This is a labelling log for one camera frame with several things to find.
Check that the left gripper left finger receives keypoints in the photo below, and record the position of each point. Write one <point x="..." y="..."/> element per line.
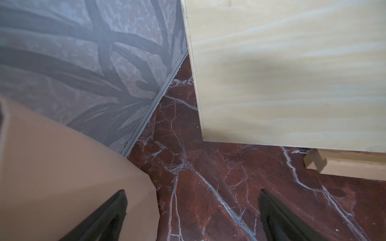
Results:
<point x="104" y="224"/>

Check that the artificial flower bouquet in pot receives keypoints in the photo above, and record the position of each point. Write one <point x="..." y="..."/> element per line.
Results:
<point x="53" y="178"/>

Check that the wooden easel frame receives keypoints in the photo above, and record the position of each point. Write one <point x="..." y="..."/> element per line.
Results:
<point x="365" y="165"/>

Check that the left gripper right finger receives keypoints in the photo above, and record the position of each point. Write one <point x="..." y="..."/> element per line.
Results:
<point x="281" y="224"/>

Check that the light plywood board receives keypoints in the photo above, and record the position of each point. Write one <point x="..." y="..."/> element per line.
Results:
<point x="308" y="74"/>

